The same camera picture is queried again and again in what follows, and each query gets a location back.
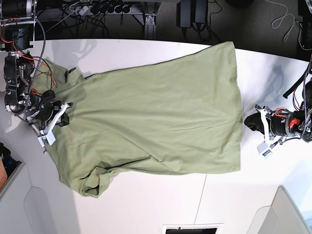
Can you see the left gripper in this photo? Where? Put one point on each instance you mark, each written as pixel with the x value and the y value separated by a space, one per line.
pixel 278 125

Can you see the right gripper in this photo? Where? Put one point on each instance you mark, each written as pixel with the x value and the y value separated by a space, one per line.
pixel 46 112

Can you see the green t-shirt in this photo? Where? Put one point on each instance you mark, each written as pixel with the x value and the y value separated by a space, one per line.
pixel 176 117

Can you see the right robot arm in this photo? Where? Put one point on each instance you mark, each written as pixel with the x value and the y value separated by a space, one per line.
pixel 29 80

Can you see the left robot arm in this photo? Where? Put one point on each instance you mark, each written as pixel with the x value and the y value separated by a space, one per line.
pixel 301 93

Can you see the white framed floor vent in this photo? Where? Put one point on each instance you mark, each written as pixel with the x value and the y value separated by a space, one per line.
pixel 192 229

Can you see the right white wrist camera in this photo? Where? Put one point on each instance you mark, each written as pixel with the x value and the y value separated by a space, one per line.
pixel 47 139

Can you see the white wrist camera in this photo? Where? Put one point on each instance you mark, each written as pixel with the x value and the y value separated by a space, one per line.
pixel 47 139
pixel 264 150

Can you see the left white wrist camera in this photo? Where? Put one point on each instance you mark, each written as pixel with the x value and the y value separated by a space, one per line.
pixel 264 150

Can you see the grey table leg bracket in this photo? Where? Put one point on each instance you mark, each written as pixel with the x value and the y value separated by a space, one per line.
pixel 150 26

